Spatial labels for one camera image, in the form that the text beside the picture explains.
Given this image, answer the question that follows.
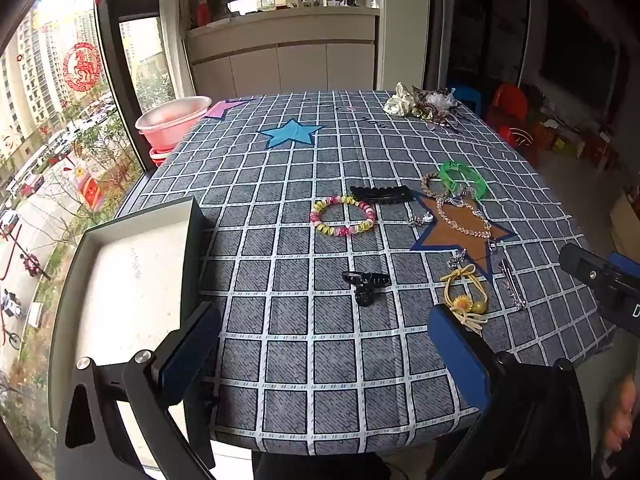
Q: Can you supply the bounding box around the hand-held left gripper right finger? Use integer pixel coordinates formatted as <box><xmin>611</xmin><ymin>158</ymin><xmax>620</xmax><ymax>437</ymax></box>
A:
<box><xmin>427</xmin><ymin>302</ymin><xmax>593</xmax><ymax>480</ymax></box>

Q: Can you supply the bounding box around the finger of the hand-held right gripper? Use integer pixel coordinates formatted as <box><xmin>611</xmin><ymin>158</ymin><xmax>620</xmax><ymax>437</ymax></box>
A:
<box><xmin>559</xmin><ymin>242</ymin><xmax>640</xmax><ymax>292</ymax></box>

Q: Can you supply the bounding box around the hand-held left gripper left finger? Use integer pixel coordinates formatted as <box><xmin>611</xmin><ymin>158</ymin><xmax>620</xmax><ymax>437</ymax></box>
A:
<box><xmin>55</xmin><ymin>302</ymin><xmax>223</xmax><ymax>480</ymax></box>

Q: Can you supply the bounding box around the yellow hair tie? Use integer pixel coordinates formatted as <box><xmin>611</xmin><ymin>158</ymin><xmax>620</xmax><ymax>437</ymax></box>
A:
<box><xmin>440</xmin><ymin>263</ymin><xmax>489</xmax><ymax>331</ymax></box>

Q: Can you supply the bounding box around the silver metal hair clip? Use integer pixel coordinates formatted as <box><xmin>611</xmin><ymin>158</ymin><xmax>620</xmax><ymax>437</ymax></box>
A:
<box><xmin>497</xmin><ymin>258</ymin><xmax>526</xmax><ymax>310</ymax></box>

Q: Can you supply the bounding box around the dark box with white lining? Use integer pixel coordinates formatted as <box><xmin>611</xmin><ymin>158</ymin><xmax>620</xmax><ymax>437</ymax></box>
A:
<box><xmin>47</xmin><ymin>195</ymin><xmax>221</xmax><ymax>463</ymax></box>

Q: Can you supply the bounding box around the small black claw clip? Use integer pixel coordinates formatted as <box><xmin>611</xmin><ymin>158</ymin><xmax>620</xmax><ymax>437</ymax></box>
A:
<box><xmin>341</xmin><ymin>270</ymin><xmax>391</xmax><ymax>308</ymax></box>

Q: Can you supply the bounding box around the green translucent bangle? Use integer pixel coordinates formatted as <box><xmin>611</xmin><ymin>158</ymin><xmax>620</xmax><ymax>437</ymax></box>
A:
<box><xmin>440</xmin><ymin>160</ymin><xmax>487</xmax><ymax>200</ymax></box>

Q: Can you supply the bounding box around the silver chain bracelet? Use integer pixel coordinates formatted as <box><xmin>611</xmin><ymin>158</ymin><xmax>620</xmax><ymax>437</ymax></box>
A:
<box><xmin>436</xmin><ymin>195</ymin><xmax>499</xmax><ymax>254</ymax></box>

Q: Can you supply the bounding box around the colourful bead bracelet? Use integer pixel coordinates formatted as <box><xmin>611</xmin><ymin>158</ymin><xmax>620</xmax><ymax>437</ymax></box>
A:
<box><xmin>311</xmin><ymin>196</ymin><xmax>377</xmax><ymax>238</ymax></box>

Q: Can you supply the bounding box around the long black hair clip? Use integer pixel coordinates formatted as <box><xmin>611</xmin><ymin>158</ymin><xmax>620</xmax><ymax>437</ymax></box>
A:
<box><xmin>349</xmin><ymin>185</ymin><xmax>415</xmax><ymax>205</ymax></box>

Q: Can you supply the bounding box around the person's right hand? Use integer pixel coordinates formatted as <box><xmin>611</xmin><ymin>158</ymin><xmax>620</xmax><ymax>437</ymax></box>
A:
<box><xmin>601</xmin><ymin>374</ymin><xmax>640</xmax><ymax>453</ymax></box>

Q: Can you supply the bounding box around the brown star sticker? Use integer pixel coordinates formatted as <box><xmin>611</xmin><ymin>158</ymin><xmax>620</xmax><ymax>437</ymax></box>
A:
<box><xmin>411</xmin><ymin>192</ymin><xmax>518</xmax><ymax>279</ymax></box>

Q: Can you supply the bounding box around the grey checked tablecloth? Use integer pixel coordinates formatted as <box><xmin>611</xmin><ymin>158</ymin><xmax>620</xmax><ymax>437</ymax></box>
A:
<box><xmin>117</xmin><ymin>89</ymin><xmax>617</xmax><ymax>456</ymax></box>

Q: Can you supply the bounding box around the red plastic stool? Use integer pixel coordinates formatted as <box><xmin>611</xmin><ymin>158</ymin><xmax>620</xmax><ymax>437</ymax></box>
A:
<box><xmin>486</xmin><ymin>85</ymin><xmax>532</xmax><ymax>149</ymax></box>

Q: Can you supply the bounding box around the dark thin hairpin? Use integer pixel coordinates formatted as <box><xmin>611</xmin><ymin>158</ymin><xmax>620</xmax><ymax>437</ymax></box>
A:
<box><xmin>426</xmin><ymin>117</ymin><xmax>464</xmax><ymax>135</ymax></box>

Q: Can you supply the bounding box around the blue plastic stool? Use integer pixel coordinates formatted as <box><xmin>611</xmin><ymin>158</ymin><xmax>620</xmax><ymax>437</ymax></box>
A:
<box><xmin>446</xmin><ymin>77</ymin><xmax>484</xmax><ymax>117</ymax></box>

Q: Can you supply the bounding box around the dark television screen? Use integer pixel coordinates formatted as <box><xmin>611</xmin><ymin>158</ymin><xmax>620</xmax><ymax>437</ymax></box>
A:
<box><xmin>540</xmin><ymin>0</ymin><xmax>622</xmax><ymax>112</ymax></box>

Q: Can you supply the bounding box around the brown and white corsage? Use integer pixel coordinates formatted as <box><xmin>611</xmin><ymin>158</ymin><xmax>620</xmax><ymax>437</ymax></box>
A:
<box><xmin>415</xmin><ymin>86</ymin><xmax>461</xmax><ymax>124</ymax></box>

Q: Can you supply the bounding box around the pink plastic basin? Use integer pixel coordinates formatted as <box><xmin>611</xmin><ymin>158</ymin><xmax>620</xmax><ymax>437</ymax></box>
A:
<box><xmin>135</xmin><ymin>96</ymin><xmax>213</xmax><ymax>149</ymax></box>

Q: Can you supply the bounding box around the blue star sticker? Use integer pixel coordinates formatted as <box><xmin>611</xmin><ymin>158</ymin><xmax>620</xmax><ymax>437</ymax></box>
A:
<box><xmin>257</xmin><ymin>119</ymin><xmax>325</xmax><ymax>150</ymax></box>

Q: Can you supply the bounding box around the white fabric rose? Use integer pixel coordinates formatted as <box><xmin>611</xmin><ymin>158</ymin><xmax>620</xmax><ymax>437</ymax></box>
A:
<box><xmin>384</xmin><ymin>82</ymin><xmax>419</xmax><ymax>116</ymax></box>

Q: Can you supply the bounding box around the pink star sticker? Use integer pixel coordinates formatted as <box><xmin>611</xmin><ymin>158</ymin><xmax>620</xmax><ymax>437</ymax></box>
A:
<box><xmin>204</xmin><ymin>100</ymin><xmax>247</xmax><ymax>121</ymax></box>

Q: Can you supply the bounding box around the white cabinet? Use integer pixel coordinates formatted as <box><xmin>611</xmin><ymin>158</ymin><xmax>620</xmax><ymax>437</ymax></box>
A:
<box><xmin>185</xmin><ymin>7</ymin><xmax>379</xmax><ymax>107</ymax></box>

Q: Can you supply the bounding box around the red round window decal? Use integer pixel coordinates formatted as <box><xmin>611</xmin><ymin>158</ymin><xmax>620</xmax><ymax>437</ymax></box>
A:
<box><xmin>62</xmin><ymin>42</ymin><xmax>103</xmax><ymax>93</ymax></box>

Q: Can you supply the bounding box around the brown braided bracelet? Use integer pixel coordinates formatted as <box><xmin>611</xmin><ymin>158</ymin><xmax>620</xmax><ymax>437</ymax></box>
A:
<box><xmin>421</xmin><ymin>171</ymin><xmax>454</xmax><ymax>199</ymax></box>

